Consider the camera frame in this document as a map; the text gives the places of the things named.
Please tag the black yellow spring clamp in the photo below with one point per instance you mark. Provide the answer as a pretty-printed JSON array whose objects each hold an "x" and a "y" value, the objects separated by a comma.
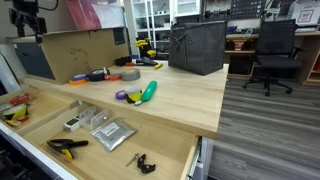
[{"x": 64, "y": 146}]

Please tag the clear plastic tray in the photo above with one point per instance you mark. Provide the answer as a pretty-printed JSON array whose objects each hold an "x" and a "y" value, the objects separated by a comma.
[{"x": 92, "y": 119}]

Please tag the black office chair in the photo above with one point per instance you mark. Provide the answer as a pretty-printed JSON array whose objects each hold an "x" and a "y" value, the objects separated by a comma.
[{"x": 275, "y": 50}]

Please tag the black metal clamp bracket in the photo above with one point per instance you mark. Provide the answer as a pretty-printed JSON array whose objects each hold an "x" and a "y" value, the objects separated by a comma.
[{"x": 145, "y": 168}]

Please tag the white handheld device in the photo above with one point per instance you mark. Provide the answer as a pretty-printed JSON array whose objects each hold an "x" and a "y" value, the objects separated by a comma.
[{"x": 72, "y": 125}]

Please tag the green plastic tube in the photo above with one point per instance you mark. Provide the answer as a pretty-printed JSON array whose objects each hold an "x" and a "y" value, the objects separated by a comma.
[{"x": 148, "y": 93}]

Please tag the purple tape roll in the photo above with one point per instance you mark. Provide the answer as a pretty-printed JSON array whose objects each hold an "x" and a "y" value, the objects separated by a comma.
[{"x": 120, "y": 95}]

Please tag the orange blue tape stack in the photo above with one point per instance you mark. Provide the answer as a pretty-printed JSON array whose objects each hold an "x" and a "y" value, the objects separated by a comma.
[{"x": 78, "y": 79}]

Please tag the dark grey fabric bag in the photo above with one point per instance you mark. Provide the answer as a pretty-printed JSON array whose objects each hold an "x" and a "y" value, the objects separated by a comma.
[{"x": 198, "y": 47}]

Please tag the orange tape roll flat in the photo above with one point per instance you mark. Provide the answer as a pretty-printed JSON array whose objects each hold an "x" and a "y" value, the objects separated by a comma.
[{"x": 115, "y": 77}]

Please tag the white wooden open drawer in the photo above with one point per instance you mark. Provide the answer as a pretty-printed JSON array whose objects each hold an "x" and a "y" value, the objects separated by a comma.
[{"x": 90, "y": 140}]

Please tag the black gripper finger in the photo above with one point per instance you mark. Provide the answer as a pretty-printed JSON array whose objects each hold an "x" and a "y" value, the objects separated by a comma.
[
  {"x": 39, "y": 38},
  {"x": 20, "y": 31}
]

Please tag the yellow clamp on table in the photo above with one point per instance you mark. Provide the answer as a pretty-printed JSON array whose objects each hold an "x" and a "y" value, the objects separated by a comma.
[{"x": 145, "y": 48}]

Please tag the grey duct tape roll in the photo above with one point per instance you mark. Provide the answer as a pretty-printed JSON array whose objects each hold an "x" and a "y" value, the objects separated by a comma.
[{"x": 130, "y": 74}]

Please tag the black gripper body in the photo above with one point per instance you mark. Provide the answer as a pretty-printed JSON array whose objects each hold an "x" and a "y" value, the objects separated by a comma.
[{"x": 24, "y": 12}]

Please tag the small glue bottle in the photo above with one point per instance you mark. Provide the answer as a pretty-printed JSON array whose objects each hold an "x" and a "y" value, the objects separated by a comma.
[{"x": 106, "y": 75}]

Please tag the black yellow hazard tape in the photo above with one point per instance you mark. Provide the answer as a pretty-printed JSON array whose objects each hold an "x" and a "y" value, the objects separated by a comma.
[{"x": 133, "y": 93}]

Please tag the yellow tape roll in drawer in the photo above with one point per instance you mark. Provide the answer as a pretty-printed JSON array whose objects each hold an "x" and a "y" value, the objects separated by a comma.
[{"x": 16, "y": 112}]

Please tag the black tape roll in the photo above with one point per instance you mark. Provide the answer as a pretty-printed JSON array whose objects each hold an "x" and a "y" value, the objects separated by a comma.
[{"x": 97, "y": 75}]

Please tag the silver foil bag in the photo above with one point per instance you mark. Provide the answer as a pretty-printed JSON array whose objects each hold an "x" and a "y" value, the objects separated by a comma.
[{"x": 112, "y": 134}]

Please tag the small red masking tape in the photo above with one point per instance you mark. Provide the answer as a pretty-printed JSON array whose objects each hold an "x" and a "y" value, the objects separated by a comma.
[{"x": 22, "y": 119}]

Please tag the white shelving cabinet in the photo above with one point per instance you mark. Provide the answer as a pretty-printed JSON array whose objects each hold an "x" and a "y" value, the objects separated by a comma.
[{"x": 153, "y": 19}]

